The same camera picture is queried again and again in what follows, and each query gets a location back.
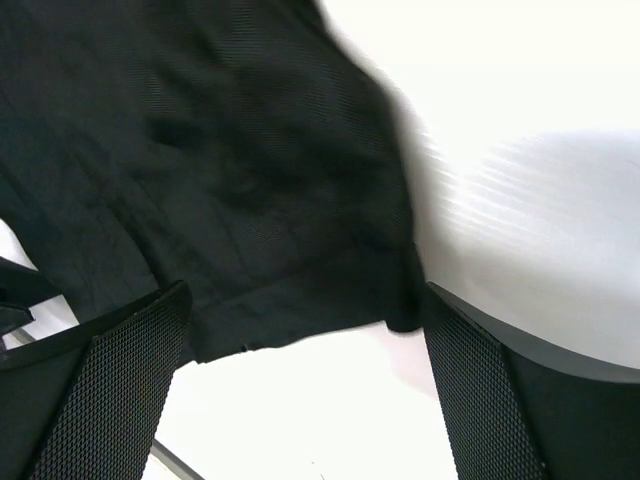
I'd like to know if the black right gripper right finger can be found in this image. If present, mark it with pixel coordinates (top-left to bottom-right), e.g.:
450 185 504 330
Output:
423 283 639 479

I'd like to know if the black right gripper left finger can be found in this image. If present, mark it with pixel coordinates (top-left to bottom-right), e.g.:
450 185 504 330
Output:
1 282 192 480

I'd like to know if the black pleated skirt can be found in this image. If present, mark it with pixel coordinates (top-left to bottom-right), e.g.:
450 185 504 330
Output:
1 1 424 362

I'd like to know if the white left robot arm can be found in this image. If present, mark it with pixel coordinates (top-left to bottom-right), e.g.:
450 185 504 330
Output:
1 257 61 336

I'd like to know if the front aluminium rail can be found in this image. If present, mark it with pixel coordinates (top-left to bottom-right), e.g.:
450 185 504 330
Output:
150 439 204 480

